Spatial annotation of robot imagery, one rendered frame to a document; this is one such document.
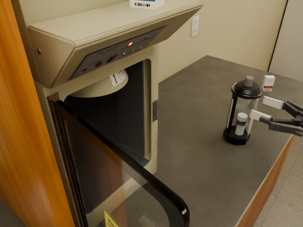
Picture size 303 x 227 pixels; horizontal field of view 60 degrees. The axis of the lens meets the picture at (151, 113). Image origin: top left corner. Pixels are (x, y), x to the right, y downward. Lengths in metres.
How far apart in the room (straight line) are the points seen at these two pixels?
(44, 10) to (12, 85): 0.15
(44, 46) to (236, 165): 0.77
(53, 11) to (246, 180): 0.77
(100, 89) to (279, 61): 3.14
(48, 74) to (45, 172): 0.15
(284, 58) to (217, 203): 2.88
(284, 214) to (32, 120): 1.97
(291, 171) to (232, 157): 1.50
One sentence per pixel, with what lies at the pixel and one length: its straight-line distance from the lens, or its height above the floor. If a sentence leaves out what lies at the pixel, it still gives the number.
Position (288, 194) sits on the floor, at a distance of 2.31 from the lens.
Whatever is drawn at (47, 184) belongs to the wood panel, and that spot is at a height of 1.30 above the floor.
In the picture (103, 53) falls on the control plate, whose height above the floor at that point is 1.46.
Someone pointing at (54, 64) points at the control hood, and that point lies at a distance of 0.41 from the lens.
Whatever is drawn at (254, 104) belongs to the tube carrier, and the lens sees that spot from 0.99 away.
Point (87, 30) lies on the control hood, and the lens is 0.39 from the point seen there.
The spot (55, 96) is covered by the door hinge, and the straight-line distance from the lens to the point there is 0.50.
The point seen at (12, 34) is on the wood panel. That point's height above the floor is 1.53.
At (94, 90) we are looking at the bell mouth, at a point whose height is 1.33.
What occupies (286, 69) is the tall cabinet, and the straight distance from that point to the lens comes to 3.61.
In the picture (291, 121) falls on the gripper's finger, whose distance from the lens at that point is 0.95.
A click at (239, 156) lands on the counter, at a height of 0.94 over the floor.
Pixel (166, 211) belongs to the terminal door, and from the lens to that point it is 0.31.
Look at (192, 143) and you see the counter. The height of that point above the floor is 0.94.
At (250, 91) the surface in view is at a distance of 0.96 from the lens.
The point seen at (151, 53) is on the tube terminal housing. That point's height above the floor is 1.38.
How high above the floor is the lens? 1.62
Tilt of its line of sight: 35 degrees down
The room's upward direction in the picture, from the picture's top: straight up
